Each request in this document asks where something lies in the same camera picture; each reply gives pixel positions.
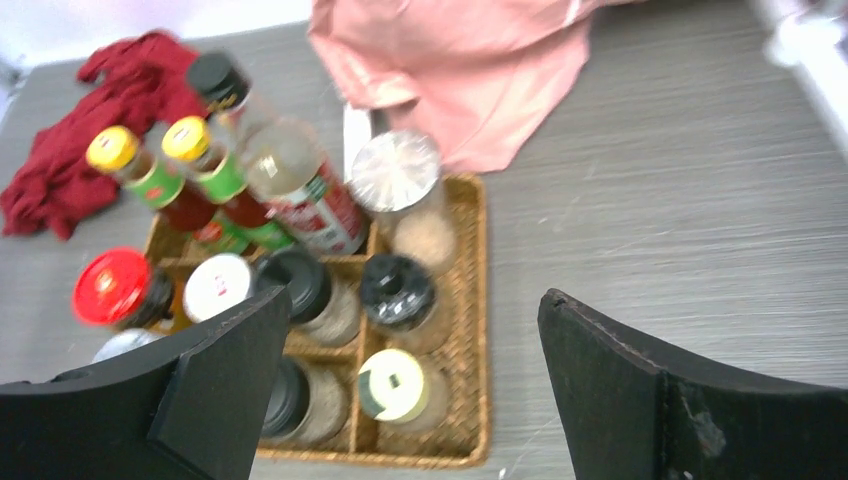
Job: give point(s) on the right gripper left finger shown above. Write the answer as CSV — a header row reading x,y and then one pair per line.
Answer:
x,y
187,406

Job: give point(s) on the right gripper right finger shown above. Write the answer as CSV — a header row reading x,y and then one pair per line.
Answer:
x,y
633,406

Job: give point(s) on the white lid sauce jar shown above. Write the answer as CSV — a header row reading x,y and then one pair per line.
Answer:
x,y
217,284

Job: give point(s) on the red cap bottle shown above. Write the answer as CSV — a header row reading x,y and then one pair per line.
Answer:
x,y
121,289

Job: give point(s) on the black cap sesame shaker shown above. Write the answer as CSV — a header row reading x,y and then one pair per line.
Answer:
x,y
324,308

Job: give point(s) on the woven bamboo divided tray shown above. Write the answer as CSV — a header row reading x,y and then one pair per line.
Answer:
x,y
462,440

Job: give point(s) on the yellow lid spice jar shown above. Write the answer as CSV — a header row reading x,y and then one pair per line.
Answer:
x,y
409,394

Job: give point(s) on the black cap pepper grinder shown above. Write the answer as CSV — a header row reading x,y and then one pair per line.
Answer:
x,y
406,303

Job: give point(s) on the tall soy sauce bottle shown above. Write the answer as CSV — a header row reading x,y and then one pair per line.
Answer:
x,y
281,158

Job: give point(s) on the yellow cap chili sauce bottle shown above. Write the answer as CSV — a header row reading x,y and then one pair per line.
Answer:
x,y
118,152

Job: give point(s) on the clear jar silver lid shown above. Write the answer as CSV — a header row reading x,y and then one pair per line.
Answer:
x,y
396,177

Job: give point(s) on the red cloth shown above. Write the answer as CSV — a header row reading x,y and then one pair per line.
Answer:
x,y
135,83

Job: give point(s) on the pink shorts garment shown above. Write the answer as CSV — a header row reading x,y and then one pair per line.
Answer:
x,y
479,77

